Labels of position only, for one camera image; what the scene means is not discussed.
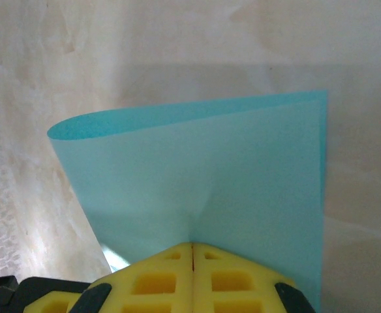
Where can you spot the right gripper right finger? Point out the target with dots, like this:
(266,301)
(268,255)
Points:
(236,293)

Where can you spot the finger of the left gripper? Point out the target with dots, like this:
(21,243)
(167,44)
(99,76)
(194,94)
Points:
(50,307)

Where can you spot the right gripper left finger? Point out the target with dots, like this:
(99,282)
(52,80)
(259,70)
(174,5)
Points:
(154,293)

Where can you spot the light blue paper sheet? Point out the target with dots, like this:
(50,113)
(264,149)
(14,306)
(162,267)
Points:
(210,163)

